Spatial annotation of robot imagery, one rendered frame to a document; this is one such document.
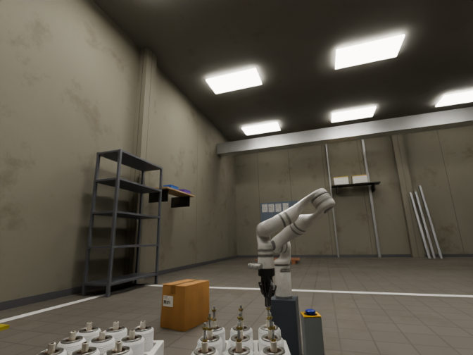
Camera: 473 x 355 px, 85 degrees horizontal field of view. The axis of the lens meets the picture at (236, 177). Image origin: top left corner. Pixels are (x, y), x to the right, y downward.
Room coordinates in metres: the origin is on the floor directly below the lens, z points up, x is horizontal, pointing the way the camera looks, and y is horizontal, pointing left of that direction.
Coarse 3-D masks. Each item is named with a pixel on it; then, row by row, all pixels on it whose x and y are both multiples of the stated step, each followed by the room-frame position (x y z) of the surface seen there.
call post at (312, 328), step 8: (304, 320) 1.14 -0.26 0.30; (312, 320) 1.14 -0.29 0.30; (320, 320) 1.14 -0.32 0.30; (304, 328) 1.15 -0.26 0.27; (312, 328) 1.14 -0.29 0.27; (320, 328) 1.14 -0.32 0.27; (304, 336) 1.16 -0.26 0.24; (312, 336) 1.14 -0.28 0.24; (320, 336) 1.14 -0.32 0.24; (304, 344) 1.18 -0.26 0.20; (312, 344) 1.14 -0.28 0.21; (320, 344) 1.14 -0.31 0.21; (304, 352) 1.19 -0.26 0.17; (312, 352) 1.14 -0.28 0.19; (320, 352) 1.14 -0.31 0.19
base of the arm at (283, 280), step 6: (276, 270) 1.55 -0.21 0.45; (282, 270) 1.53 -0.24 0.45; (288, 270) 1.53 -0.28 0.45; (276, 276) 1.55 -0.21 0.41; (282, 276) 1.53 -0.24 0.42; (288, 276) 1.53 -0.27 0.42; (276, 282) 1.55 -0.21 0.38; (282, 282) 1.53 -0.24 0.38; (288, 282) 1.53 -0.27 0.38; (282, 288) 1.53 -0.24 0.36; (288, 288) 1.53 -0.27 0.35; (276, 294) 1.56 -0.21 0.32; (282, 294) 1.53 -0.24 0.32; (288, 294) 1.53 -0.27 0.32
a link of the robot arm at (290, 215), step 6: (312, 192) 1.22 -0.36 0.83; (318, 192) 1.21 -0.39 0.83; (324, 192) 1.21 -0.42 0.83; (306, 198) 1.22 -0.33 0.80; (312, 198) 1.23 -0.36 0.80; (294, 204) 1.23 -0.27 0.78; (300, 204) 1.21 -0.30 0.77; (306, 204) 1.24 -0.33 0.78; (288, 210) 1.21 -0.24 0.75; (294, 210) 1.20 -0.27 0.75; (300, 210) 1.21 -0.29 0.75; (282, 216) 1.20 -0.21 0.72; (288, 216) 1.20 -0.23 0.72; (294, 216) 1.20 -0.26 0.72; (288, 222) 1.20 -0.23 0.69
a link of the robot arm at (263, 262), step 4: (260, 256) 1.20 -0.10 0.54; (264, 256) 1.19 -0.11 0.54; (268, 256) 1.19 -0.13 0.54; (272, 256) 1.21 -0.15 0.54; (260, 260) 1.20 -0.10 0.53; (264, 260) 1.19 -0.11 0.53; (268, 260) 1.19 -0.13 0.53; (272, 260) 1.20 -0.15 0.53; (248, 264) 1.23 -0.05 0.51; (252, 264) 1.19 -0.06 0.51; (256, 264) 1.17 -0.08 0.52; (260, 264) 1.19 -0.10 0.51; (264, 264) 1.19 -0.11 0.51; (268, 264) 1.19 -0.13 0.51; (272, 264) 1.20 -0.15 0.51; (252, 268) 1.19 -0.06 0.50; (256, 268) 1.16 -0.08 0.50; (260, 268) 1.20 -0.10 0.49; (264, 268) 1.19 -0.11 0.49; (268, 268) 1.19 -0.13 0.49
